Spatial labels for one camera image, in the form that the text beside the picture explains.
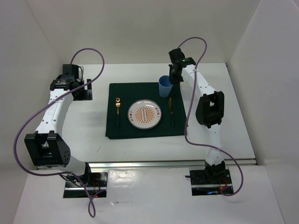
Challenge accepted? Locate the round plate orange sunburst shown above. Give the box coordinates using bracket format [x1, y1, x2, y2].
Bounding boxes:
[128, 99, 162, 130]

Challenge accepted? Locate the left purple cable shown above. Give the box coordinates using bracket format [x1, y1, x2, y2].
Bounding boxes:
[13, 48, 105, 218]

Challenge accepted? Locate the gold fork black handle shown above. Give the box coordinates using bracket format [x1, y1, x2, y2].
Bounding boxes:
[115, 98, 121, 127]

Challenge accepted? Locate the blue plastic cup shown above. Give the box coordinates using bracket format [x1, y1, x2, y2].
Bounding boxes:
[158, 76, 173, 98]

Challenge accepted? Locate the gold knife black handle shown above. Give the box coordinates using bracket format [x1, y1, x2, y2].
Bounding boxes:
[169, 97, 175, 126]

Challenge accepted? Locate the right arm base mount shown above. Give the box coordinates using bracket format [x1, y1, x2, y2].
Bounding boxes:
[185, 169, 234, 196]

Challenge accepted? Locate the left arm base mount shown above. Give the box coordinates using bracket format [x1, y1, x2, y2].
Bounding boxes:
[60, 171, 108, 198]

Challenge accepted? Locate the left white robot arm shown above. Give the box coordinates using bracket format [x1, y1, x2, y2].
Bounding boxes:
[24, 64, 93, 186]

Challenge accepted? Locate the dark green cloth placemat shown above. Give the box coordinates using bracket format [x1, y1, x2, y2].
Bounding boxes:
[106, 82, 186, 140]

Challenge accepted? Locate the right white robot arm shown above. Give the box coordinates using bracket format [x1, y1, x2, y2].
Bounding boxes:
[169, 48, 225, 183]

